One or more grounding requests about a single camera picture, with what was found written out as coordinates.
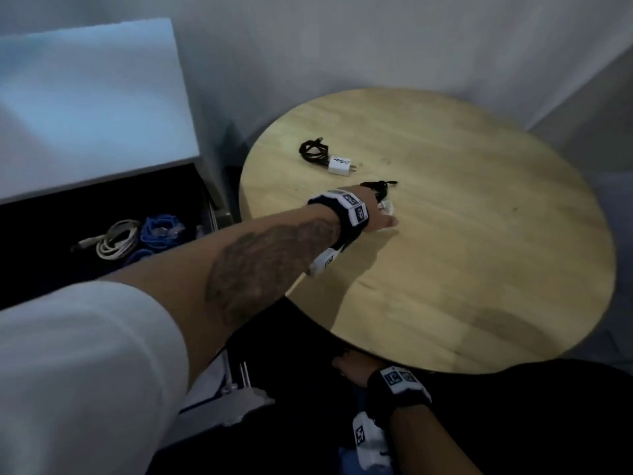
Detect person's right forearm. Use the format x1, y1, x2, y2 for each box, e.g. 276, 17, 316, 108
385, 403, 484, 475

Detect short black cable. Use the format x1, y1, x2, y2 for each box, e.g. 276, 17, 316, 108
360, 180, 398, 199

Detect person's right hand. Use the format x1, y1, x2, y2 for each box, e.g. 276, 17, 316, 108
330, 350, 387, 390

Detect white wall charger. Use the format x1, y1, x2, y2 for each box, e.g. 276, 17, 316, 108
327, 155, 358, 177

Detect white shirt sleeve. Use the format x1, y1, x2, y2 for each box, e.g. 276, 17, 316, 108
0, 280, 191, 475

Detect coiled blue cable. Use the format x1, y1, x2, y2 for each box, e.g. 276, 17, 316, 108
123, 214, 187, 266

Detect person's left forearm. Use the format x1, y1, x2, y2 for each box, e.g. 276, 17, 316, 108
99, 207, 343, 391

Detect coiled black cable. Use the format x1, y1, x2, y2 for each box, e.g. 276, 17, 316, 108
298, 138, 331, 168

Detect person's black trousers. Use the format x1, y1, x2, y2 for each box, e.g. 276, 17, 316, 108
146, 297, 633, 475

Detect open black drawer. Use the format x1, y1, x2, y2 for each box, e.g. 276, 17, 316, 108
0, 162, 218, 312

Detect white drawer cabinet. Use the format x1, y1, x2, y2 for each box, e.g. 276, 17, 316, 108
0, 16, 235, 228

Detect coiled white cable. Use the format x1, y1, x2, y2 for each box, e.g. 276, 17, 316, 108
71, 219, 144, 263

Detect person's left hand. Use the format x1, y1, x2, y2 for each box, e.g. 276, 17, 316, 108
355, 186, 400, 236

